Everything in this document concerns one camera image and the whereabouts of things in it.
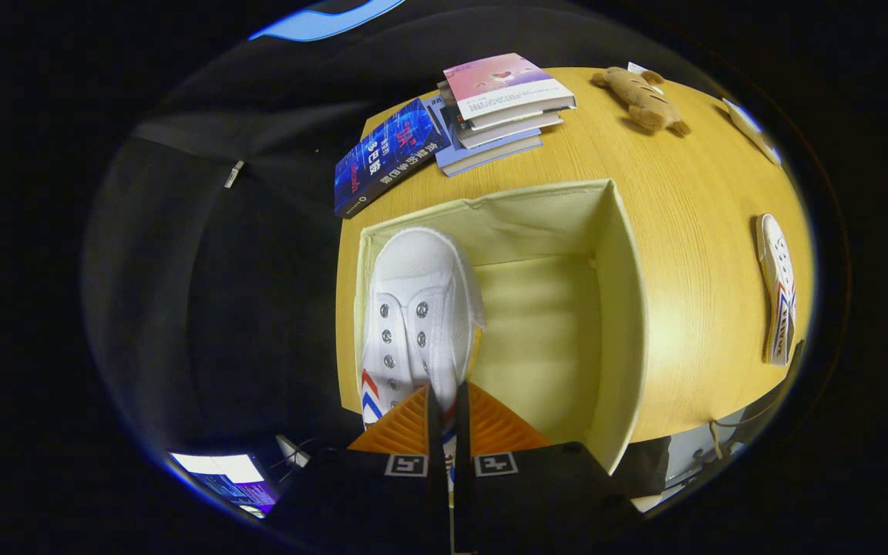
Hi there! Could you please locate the computer monitor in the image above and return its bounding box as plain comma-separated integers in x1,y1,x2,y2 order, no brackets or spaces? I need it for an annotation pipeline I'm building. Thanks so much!
170,452,280,519

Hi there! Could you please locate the brown plush toy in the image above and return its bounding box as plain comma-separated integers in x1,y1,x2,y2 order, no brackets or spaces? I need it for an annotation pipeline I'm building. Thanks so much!
592,66,690,137

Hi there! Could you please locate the black backdrop cloth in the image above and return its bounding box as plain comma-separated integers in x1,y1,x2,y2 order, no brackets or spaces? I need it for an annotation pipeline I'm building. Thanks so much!
82,0,691,494

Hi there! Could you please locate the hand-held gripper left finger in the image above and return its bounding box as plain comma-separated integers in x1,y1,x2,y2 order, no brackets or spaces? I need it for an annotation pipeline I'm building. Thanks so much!
267,385,452,555

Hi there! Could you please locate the pink book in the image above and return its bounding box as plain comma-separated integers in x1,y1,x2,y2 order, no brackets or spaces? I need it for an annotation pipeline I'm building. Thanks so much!
442,52,577,124

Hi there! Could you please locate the small white tag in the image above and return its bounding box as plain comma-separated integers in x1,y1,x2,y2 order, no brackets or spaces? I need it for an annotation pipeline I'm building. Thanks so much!
627,62,664,93

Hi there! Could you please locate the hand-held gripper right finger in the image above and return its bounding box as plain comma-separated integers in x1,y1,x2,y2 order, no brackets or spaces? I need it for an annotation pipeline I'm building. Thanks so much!
456,382,645,555

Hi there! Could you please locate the cream fabric storage box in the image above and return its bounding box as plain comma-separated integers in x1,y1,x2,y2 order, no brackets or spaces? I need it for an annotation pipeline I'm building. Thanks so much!
353,179,649,475

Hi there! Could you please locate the white snack packet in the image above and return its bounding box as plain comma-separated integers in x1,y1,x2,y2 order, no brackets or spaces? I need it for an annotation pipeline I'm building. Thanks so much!
724,98,782,167

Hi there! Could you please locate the white canvas shoe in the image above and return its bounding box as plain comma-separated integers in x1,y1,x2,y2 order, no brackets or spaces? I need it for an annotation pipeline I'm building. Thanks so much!
755,214,798,367
359,227,486,483

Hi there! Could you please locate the dark blue book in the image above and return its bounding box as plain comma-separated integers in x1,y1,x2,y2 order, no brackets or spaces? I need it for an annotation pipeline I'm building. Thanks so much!
334,98,452,220

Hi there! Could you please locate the grey book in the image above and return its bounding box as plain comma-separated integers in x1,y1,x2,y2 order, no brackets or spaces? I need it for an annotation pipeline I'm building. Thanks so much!
452,108,565,149

